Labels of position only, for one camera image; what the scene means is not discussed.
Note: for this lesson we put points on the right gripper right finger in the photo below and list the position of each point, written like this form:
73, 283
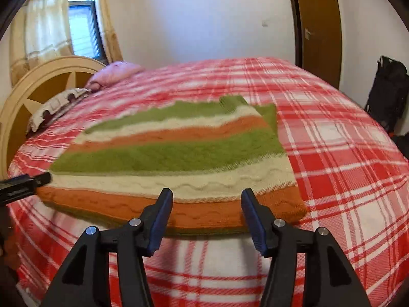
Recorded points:
330, 279

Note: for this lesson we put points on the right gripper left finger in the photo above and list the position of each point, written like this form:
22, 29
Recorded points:
83, 277

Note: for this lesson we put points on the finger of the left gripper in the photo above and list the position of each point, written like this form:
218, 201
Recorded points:
22, 186

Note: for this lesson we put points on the green striped knit sweater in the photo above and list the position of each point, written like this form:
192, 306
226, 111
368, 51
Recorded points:
207, 153

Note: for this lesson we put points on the grey patterned pillow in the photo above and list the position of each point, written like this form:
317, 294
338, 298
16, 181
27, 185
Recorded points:
55, 107

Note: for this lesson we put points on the red plaid bed cover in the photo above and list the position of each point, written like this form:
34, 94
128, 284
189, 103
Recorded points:
352, 177

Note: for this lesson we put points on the cream wooden headboard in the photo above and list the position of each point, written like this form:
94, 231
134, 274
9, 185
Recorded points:
32, 91

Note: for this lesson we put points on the pink pillow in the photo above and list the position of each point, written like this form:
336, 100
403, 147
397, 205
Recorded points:
111, 74

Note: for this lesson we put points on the black bag on floor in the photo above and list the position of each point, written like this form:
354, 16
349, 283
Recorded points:
402, 142

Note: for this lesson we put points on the left beige curtain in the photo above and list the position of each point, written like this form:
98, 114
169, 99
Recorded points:
39, 33

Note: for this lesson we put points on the beige curtain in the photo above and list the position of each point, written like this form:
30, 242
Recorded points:
107, 32
39, 33

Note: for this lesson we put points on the right beige curtain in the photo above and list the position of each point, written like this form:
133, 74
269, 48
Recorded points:
107, 32

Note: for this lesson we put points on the window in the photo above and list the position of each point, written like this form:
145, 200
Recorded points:
84, 29

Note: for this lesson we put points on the brown wooden door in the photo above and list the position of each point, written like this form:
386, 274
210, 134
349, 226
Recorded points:
318, 38

